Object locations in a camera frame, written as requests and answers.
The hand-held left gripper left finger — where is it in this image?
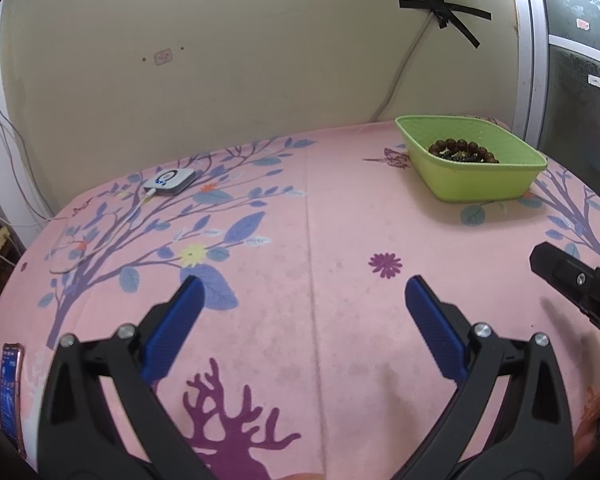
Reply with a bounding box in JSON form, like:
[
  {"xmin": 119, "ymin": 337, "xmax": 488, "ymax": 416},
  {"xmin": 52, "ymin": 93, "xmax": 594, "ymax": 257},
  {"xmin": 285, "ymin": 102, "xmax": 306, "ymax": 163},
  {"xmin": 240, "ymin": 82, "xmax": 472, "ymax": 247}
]
[{"xmin": 36, "ymin": 275, "xmax": 218, "ymax": 480}]

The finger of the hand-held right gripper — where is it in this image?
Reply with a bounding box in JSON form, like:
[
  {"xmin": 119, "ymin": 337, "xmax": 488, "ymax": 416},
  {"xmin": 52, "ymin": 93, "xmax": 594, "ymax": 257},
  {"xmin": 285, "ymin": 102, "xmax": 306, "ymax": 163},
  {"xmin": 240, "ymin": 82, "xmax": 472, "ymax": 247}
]
[{"xmin": 529, "ymin": 241, "xmax": 600, "ymax": 349}]

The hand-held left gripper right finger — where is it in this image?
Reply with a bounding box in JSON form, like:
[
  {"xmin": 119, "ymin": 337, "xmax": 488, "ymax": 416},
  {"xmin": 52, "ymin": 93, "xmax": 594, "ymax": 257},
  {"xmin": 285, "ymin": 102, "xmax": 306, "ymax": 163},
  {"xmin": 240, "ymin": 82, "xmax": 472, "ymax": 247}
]
[{"xmin": 395, "ymin": 274, "xmax": 575, "ymax": 480}]

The green plastic basin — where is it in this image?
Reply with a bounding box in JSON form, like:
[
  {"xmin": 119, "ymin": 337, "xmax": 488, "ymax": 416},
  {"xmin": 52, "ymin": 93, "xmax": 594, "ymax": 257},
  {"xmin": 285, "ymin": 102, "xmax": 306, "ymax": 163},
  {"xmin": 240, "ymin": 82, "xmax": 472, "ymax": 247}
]
[{"xmin": 395, "ymin": 115, "xmax": 548, "ymax": 204}]

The brown wooden bead bracelet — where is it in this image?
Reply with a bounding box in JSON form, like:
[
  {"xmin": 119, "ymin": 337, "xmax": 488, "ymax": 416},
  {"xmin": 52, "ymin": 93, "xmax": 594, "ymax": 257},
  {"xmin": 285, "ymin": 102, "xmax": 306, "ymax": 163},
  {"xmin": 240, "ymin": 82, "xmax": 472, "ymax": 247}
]
[{"xmin": 427, "ymin": 138, "xmax": 501, "ymax": 165}]

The pile of mixed jewelry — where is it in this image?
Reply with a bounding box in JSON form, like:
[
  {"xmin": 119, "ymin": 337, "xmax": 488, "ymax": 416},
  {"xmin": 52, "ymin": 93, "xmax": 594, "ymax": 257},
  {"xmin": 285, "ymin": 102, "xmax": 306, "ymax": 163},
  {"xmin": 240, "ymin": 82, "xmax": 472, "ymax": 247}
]
[{"xmin": 437, "ymin": 149, "xmax": 486, "ymax": 163}]

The pink floral bed sheet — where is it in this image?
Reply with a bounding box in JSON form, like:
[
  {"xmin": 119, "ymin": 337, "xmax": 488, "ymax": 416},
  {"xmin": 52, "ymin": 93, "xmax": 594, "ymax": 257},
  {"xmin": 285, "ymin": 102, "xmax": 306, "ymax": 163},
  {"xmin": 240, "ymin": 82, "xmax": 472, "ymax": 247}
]
[{"xmin": 0, "ymin": 115, "xmax": 600, "ymax": 480}]

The white square charger device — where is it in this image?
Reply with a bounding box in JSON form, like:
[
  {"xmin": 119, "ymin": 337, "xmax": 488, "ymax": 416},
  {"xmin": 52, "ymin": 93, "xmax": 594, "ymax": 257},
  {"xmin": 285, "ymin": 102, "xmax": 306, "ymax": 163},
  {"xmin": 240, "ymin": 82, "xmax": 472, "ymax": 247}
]
[{"xmin": 143, "ymin": 167, "xmax": 197, "ymax": 196}]

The smartphone with blue screen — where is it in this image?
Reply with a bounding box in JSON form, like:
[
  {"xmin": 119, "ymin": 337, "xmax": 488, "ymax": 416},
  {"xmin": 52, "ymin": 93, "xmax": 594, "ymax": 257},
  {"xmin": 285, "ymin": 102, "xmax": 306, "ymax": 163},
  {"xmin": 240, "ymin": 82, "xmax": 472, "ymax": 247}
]
[{"xmin": 0, "ymin": 342, "xmax": 27, "ymax": 461}]

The aluminium sliding door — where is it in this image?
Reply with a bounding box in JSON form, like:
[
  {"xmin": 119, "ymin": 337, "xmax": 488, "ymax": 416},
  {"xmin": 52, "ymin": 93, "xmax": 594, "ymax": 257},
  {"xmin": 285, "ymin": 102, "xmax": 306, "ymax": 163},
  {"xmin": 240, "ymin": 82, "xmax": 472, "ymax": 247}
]
[{"xmin": 510, "ymin": 0, "xmax": 600, "ymax": 281}]

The black tape cross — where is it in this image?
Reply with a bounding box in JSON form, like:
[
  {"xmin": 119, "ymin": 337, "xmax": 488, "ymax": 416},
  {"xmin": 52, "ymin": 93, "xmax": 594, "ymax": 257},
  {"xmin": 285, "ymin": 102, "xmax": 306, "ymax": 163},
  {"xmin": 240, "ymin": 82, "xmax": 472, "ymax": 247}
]
[{"xmin": 399, "ymin": 0, "xmax": 492, "ymax": 50}]

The white charger cable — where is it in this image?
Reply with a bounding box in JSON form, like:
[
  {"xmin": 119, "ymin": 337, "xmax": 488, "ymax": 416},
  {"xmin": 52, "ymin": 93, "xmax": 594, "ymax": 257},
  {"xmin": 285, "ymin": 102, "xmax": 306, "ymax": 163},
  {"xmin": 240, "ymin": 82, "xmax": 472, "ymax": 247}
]
[{"xmin": 47, "ymin": 187, "xmax": 158, "ymax": 276}]

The grey wall cable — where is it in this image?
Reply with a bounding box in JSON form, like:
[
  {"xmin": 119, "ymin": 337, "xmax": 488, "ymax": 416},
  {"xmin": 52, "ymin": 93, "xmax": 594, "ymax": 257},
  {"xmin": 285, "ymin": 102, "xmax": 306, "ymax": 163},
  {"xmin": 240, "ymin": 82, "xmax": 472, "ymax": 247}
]
[{"xmin": 367, "ymin": 20, "xmax": 431, "ymax": 123}]

